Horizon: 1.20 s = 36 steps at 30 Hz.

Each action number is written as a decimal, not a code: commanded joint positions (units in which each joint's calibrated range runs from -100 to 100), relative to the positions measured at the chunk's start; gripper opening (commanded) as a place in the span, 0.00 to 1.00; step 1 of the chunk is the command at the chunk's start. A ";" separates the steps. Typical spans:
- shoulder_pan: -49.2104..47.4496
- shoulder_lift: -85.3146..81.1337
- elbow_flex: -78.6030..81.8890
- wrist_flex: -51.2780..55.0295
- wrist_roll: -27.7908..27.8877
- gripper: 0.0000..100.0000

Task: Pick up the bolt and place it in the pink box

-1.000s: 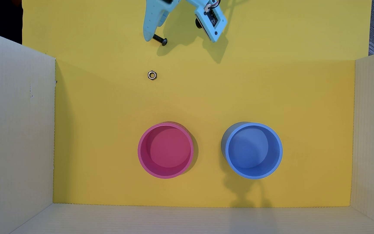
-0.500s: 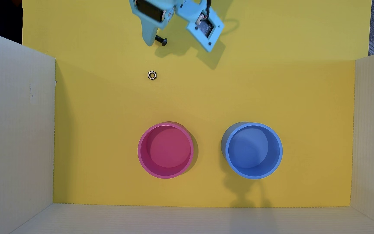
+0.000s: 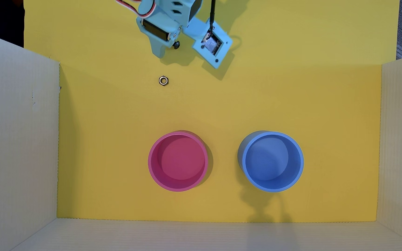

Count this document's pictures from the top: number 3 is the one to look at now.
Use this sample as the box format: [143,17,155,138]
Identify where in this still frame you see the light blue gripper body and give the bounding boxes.
[136,0,203,42]

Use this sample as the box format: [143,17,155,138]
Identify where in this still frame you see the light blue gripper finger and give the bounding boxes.
[148,34,170,59]

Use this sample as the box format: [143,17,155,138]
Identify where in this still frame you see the beige cardboard box walls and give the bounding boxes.
[0,30,402,251]

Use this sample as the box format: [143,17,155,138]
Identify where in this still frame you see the yellow table mat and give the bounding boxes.
[23,0,400,223]

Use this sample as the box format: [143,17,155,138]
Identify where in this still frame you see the pink round cup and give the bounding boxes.
[148,130,209,192]

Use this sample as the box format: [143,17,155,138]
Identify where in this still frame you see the blue round cup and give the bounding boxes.
[238,131,305,193]

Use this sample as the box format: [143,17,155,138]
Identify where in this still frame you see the red white servo wires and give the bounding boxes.
[115,0,157,19]

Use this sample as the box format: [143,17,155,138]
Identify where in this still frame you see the black camera cable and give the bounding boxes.
[209,0,217,30]

